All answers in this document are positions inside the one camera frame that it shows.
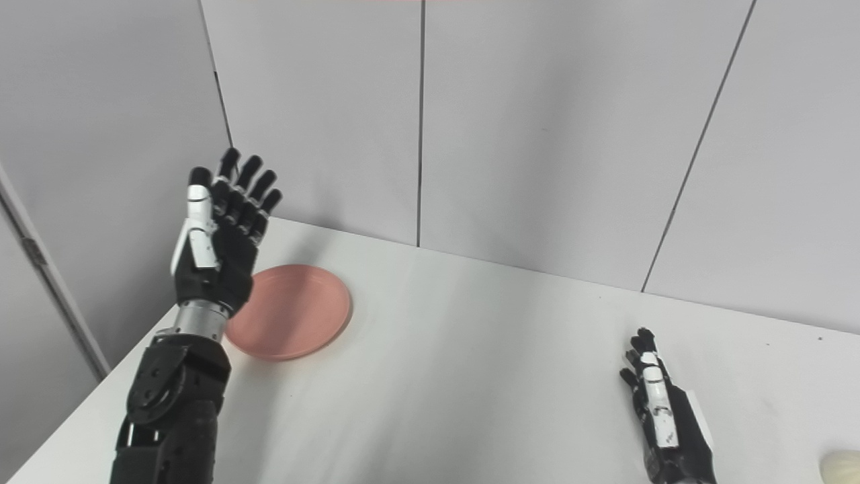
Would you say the white steamed bun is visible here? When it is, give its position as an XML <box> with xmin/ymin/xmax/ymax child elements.
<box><xmin>820</xmin><ymin>450</ymin><xmax>860</xmax><ymax>484</ymax></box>

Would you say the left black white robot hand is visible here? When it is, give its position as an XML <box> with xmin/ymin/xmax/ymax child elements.
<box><xmin>171</xmin><ymin>148</ymin><xmax>283</xmax><ymax>319</ymax></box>

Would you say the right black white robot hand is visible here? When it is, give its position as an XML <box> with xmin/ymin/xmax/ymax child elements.
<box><xmin>619</xmin><ymin>327</ymin><xmax>717</xmax><ymax>484</ymax></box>

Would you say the grey wall panel hinge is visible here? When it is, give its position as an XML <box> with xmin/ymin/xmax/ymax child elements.
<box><xmin>20</xmin><ymin>237</ymin><xmax>48</xmax><ymax>267</ymax></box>

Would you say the pink round plate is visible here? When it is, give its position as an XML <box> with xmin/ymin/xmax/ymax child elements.
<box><xmin>224</xmin><ymin>264</ymin><xmax>352</xmax><ymax>362</ymax></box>

